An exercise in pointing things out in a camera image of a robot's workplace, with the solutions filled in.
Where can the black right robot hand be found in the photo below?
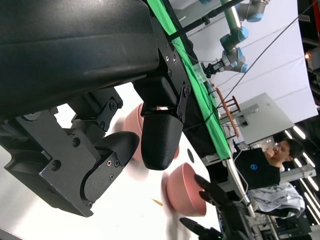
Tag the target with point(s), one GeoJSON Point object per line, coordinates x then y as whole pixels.
{"type": "Point", "coordinates": [232, 220]}

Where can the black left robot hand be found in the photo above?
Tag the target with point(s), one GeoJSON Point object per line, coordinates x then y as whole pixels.
{"type": "Point", "coordinates": [75, 50]}

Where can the pink plastic bowl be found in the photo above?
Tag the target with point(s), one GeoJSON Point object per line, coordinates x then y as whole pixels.
{"type": "Point", "coordinates": [181, 192]}
{"type": "Point", "coordinates": [176, 153]}
{"type": "Point", "coordinates": [127, 122]}

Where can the grey blue industrial robot arm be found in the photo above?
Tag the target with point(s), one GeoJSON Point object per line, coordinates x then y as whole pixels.
{"type": "Point", "coordinates": [233, 53]}
{"type": "Point", "coordinates": [253, 11]}

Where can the black Dell laptop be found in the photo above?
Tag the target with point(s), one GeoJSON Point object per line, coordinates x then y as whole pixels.
{"type": "Point", "coordinates": [257, 170]}

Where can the black round table grommet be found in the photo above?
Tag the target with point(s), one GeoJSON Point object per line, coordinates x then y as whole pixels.
{"type": "Point", "coordinates": [191, 155]}

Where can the small orange wood splinter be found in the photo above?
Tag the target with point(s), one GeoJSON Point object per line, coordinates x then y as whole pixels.
{"type": "Point", "coordinates": [157, 202]}

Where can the seated person in dark shirt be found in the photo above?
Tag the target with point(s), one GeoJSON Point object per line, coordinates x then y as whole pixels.
{"type": "Point", "coordinates": [287, 150]}

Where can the grey monitor back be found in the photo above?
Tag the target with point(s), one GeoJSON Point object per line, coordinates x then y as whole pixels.
{"type": "Point", "coordinates": [267, 120]}

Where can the black backdrop cloth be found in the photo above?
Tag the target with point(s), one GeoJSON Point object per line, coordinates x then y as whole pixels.
{"type": "Point", "coordinates": [197, 117]}

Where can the brown wooden rack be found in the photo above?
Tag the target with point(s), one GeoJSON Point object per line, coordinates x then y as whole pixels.
{"type": "Point", "coordinates": [228, 107]}

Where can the green table cloth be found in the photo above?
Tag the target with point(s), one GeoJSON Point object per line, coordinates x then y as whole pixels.
{"type": "Point", "coordinates": [207, 107]}

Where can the black boom rod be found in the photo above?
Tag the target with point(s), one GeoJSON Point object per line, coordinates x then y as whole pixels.
{"type": "Point", "coordinates": [197, 25]}

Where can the clear plastic container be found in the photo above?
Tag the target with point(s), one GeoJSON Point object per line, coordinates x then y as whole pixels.
{"type": "Point", "coordinates": [200, 73]}

